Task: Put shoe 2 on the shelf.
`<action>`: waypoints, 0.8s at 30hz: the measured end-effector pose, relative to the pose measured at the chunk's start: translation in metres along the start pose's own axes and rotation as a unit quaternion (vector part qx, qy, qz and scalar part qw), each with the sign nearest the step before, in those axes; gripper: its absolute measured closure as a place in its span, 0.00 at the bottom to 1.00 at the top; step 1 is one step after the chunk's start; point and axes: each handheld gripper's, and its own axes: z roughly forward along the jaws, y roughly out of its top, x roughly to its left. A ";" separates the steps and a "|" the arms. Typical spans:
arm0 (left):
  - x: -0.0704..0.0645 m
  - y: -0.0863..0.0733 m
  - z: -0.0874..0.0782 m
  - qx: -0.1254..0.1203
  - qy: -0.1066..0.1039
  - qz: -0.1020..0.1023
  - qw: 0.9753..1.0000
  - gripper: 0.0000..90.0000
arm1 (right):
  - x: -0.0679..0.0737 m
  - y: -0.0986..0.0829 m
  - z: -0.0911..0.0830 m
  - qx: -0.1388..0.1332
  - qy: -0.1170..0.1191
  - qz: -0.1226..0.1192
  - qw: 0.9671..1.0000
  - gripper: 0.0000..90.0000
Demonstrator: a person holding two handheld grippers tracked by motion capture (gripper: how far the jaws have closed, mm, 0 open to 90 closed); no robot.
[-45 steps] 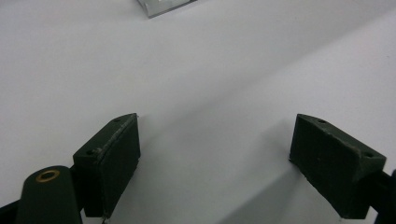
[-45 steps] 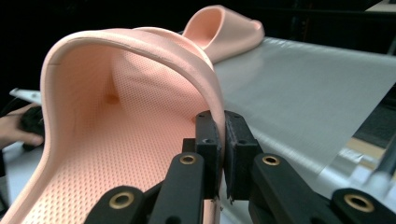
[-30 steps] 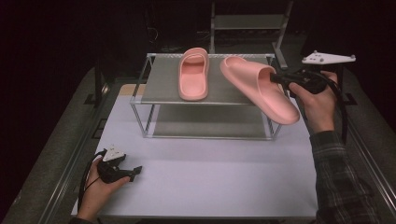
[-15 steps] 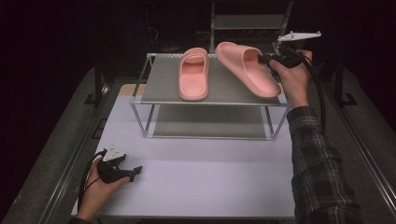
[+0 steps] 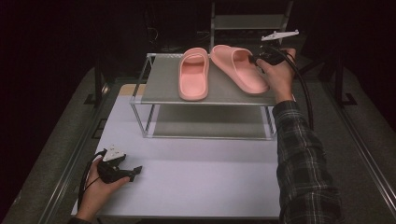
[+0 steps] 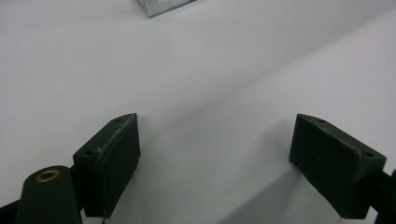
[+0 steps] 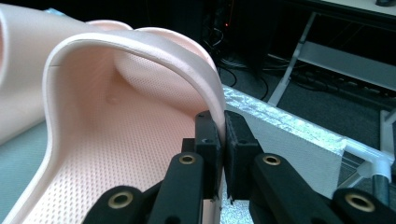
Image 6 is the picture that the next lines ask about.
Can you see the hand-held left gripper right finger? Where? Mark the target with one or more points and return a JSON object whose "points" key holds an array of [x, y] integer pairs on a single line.
{"points": [[330, 168]]}

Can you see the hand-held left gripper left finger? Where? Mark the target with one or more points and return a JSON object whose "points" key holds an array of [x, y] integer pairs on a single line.
{"points": [[107, 168]]}

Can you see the metal shoe rack grey shelves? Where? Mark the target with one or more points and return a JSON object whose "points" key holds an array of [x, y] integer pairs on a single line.
{"points": [[162, 6]]}

